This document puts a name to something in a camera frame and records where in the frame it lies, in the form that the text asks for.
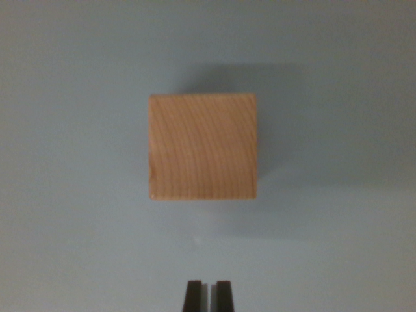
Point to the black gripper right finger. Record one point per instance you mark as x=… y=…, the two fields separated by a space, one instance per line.
x=224 y=297

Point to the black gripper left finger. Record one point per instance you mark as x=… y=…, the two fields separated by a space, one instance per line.
x=194 y=297

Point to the wooden cube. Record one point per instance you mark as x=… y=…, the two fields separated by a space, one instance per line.
x=203 y=146

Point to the grey plastic bin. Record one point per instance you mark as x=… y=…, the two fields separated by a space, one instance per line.
x=65 y=162

